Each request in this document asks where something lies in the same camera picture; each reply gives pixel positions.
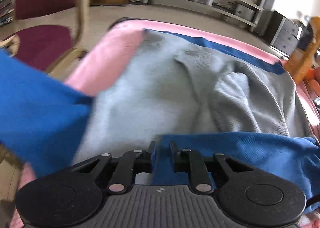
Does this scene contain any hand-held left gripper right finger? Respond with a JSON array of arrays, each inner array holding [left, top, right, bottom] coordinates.
[[169, 141, 253, 195]]

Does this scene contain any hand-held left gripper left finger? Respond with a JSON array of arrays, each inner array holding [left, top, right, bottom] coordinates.
[[70, 141, 157, 195]]

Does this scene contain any blue and grey sweater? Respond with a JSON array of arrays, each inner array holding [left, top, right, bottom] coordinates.
[[0, 29, 320, 215]]

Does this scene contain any orange snack packet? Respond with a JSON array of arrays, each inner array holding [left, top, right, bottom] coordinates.
[[306, 66, 320, 96]]

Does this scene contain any orange juice bottle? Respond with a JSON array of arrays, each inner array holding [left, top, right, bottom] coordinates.
[[285, 15, 320, 84]]

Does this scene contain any grey drawer cabinet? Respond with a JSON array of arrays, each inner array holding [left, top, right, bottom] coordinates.
[[271, 16, 305, 54]]

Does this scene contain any black table frame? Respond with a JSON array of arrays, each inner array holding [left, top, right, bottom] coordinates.
[[107, 17, 140, 31]]

